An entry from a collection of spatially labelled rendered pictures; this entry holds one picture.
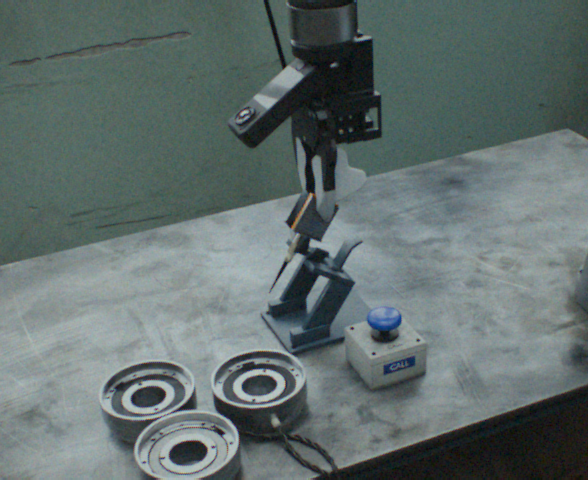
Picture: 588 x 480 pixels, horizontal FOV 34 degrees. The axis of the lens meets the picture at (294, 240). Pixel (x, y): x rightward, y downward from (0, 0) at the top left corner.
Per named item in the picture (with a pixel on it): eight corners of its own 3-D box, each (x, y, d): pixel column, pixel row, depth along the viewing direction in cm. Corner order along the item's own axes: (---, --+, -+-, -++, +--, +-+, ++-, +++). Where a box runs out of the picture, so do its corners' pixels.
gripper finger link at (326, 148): (341, 192, 108) (334, 117, 104) (329, 196, 107) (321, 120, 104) (324, 181, 112) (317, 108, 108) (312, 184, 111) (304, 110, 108)
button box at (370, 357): (372, 391, 109) (371, 356, 107) (345, 358, 115) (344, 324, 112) (435, 371, 111) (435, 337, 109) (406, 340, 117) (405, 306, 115)
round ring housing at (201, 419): (183, 528, 93) (178, 497, 91) (119, 477, 99) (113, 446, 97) (263, 471, 99) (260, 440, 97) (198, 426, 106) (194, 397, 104)
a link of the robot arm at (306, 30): (303, 14, 98) (273, -4, 105) (306, 57, 101) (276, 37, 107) (369, 2, 101) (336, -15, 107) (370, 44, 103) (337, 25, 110)
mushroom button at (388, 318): (377, 362, 110) (376, 326, 107) (361, 344, 113) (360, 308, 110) (408, 353, 111) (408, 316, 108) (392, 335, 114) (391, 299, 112)
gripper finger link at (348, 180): (374, 219, 112) (368, 144, 109) (328, 231, 110) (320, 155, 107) (362, 211, 115) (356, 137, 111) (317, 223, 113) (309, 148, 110)
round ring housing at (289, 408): (204, 391, 111) (200, 362, 109) (290, 368, 114) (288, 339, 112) (229, 447, 102) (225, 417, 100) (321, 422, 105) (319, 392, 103)
